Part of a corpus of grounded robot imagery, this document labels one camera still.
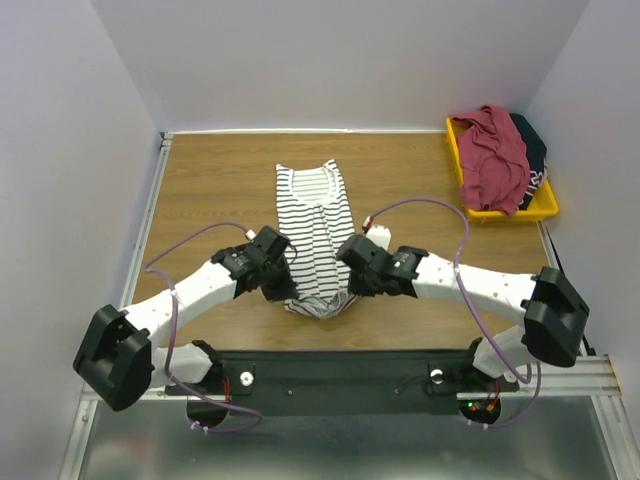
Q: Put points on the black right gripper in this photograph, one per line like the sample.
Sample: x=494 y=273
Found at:
x=365 y=284

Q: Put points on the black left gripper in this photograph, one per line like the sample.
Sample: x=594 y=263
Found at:
x=287 y=289

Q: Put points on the black white striped tank top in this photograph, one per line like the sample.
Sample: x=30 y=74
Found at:
x=313 y=211

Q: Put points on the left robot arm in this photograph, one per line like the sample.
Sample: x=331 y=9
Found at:
x=122 y=353

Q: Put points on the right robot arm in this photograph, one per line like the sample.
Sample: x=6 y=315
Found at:
x=548 y=314

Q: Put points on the maroon red tank top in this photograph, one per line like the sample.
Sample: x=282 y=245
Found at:
x=492 y=157

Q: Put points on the dark navy tank top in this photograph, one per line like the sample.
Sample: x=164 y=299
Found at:
x=536 y=152

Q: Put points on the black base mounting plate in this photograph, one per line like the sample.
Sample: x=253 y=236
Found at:
x=307 y=383

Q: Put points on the yellow plastic bin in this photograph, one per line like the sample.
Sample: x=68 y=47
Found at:
x=543 y=204

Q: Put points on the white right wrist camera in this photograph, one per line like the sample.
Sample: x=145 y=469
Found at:
x=379 y=234

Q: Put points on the left aluminium side rail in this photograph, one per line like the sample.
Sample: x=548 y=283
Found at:
x=142 y=233

